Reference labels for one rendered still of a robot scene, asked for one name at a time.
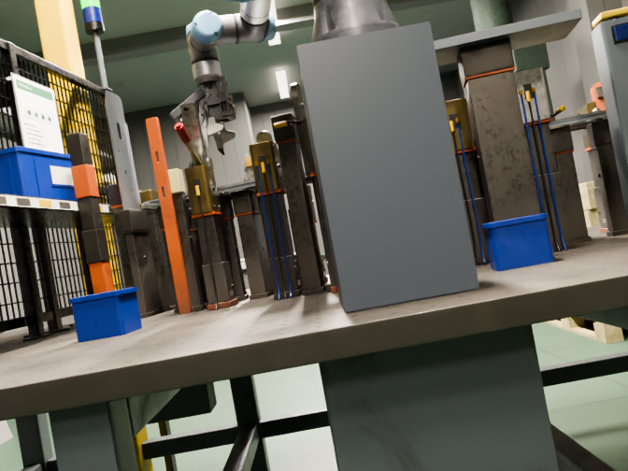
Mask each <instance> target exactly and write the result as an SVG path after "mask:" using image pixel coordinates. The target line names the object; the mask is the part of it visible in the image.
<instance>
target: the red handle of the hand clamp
mask: <svg viewBox="0 0 628 471"><path fill-rule="evenodd" d="M175 130H176V131H177V133H178V135H179V137H180V139H181V140H182V142H183V143H184V144H185V146H186V147H187V149H188V151H189V152H190V154H191V155H192V157H193V159H194V161H195V162H196V165H197V166H198V165H203V164H204V162H203V160H202V158H201V157H200V155H199V153H198V151H197V149H196V148H195V146H194V144H193V143H192V141H191V137H190V136H189V134H188V132H187V130H186V129H185V127H184V125H183V123H181V122H178V123H176V125H175Z"/></svg>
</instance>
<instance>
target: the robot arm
mask: <svg viewBox="0 0 628 471"><path fill-rule="evenodd" d="M225 1H229V2H239V3H241V6H240V14H232V15H220V16H218V15H217V14H216V13H214V12H212V11H209V10H205V11H201V12H199V13H198V14H197V15H196V16H195V17H194V19H193V22H192V23H190V25H188V26H187V27H186V40H187V42H188V47H189V52H190V57H191V62H192V68H193V77H194V80H195V84H196V87H197V88H200V89H198V90H197V91H196V92H195V93H193V94H192V95H191V96H190V97H189V98H188V99H186V100H185V101H184V102H183V103H182V104H187V103H191V102H194V103H195V104H196V106H197V107H199V119H200V125H201V130H202V134H203V138H204V142H205V145H206V147H207V148H209V137H210V136H214V139H215V143H216V145H217V148H218V151H219V152H220V153H221V154H222V155H225V152H224V146H223V144H224V143H226V142H228V141H230V140H232V139H234V138H235V137H236V134H235V132H234V131H230V130H226V129H225V126H224V124H223V123H222V122H229V121H232V120H235V119H236V111H235V105H234V100H232V99H233V97H232V96H231V95H230V94H229V90H228V83H229V82H228V78H226V77H225V76H222V75H221V69H220V63H219V58H218V53H217V46H224V45H234V44H244V43H254V42H258V43H262V42H265V41H270V40H273V39H274V38H275V36H276V20H275V17H274V15H273V13H272V12H270V7H271V1H272V0H225ZM312 2H313V7H314V12H315V19H314V26H313V34H312V41H311V43H312V42H318V41H323V40H328V39H333V38H339V37H343V36H353V35H358V34H364V33H369V32H375V31H379V30H385V29H390V28H395V27H400V25H399V23H398V21H397V19H396V18H395V17H394V15H393V12H392V11H391V9H390V7H389V5H388V3H387V1H386V0H312ZM211 88H212V89H211ZM203 89H204V90H203ZM230 96H231V97H230ZM182 104H181V105H182ZM170 116H171V118H172V119H173V120H174V121H176V122H182V121H183V119H182V116H181V111H180V107H179V106H178V107H177V108H175V109H174V110H173V111H172V112H171V113H170Z"/></svg>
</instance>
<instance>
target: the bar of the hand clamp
mask: <svg viewBox="0 0 628 471"><path fill-rule="evenodd" d="M179 107H180V111H181V116H182V119H183V124H184V127H185V129H186V130H187V132H188V134H189V136H190V137H191V141H192V143H193V144H194V146H195V148H196V149H197V151H198V153H199V155H202V158H203V162H204V164H207V151H206V147H205V142H204V138H203V134H202V130H201V125H200V121H199V117H198V107H197V106H196V104H195V103H194V102H191V103H187V104H182V105H179Z"/></svg>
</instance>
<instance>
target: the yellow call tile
mask: <svg viewBox="0 0 628 471"><path fill-rule="evenodd" d="M627 16H628V7H623V8H619V9H614V10H610V11H606V12H602V13H600V14H599V16H598V17H597V18H596V19H595V20H594V21H593V22H592V26H593V27H596V26H597V25H598V24H599V23H600V22H602V21H610V20H614V19H618V18H623V17H627Z"/></svg>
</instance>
